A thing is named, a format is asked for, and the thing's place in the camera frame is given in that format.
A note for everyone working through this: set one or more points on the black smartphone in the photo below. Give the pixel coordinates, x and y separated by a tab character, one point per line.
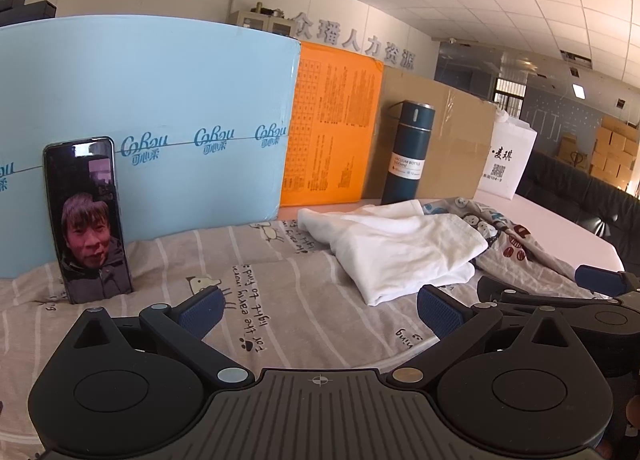
85	220

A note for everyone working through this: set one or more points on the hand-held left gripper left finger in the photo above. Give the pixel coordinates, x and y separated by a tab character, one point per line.
205	310

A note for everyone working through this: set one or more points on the grey cartoon printed cloth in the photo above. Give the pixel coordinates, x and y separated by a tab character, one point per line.
520	240

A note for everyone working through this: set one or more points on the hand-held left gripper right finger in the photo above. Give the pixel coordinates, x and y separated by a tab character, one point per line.
440	312

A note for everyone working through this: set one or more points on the dark blue vacuum bottle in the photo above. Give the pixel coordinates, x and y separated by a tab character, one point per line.
407	150

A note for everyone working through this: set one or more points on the grey wall cabinet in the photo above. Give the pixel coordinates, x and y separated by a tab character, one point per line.
250	23

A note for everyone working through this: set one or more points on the large light blue carton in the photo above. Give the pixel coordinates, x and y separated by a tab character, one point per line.
150	90

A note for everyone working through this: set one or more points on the brown cardboard box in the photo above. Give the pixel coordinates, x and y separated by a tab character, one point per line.
460	140

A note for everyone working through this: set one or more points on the white paper bag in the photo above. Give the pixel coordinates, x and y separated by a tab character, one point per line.
510	160

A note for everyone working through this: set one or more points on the orange printed box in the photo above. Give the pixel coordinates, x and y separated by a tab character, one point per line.
330	130

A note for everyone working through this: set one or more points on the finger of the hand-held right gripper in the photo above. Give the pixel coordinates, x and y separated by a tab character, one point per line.
500	292
600	281

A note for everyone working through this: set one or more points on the grey wall lettering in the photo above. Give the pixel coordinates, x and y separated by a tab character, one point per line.
355	43

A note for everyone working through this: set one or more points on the window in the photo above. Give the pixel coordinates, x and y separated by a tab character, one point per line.
510	98

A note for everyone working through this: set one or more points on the black sofa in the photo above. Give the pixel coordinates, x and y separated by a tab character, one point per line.
575	195

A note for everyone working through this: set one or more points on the grey striped printed bedsheet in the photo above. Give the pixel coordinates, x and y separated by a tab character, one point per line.
300	290

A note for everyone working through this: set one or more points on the white and black shirt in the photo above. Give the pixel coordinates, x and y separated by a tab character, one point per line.
400	250

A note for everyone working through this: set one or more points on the stack of cardboard boxes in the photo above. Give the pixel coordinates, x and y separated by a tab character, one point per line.
615	150

